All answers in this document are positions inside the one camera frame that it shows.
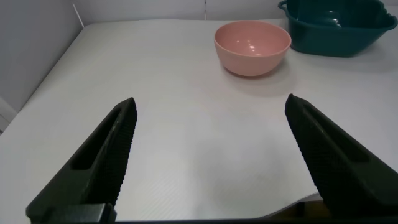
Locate pink bowl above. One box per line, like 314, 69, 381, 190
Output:
213, 20, 292, 77

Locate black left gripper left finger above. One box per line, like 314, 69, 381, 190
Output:
25, 97, 138, 222

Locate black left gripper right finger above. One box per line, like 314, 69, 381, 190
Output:
284, 93, 398, 218

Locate teal plastic basin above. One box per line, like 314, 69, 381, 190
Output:
277, 0, 398, 58

